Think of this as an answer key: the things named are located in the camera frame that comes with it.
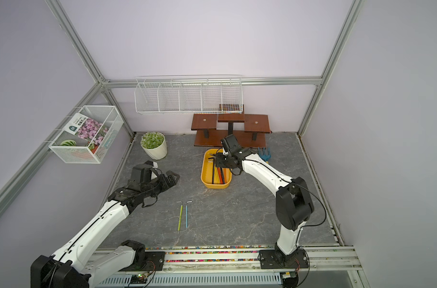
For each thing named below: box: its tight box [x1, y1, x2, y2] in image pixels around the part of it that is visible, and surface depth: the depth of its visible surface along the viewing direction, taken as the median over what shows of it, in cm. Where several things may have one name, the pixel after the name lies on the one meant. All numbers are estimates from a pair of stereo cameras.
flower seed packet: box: [62, 112, 110, 144], surface depth 75 cm
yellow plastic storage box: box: [200, 148, 233, 189], surface depth 101 cm
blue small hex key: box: [185, 200, 193, 228], surface depth 88 cm
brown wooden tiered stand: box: [190, 104, 271, 149], surface depth 110 cm
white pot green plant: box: [140, 131, 168, 161], surface depth 101 cm
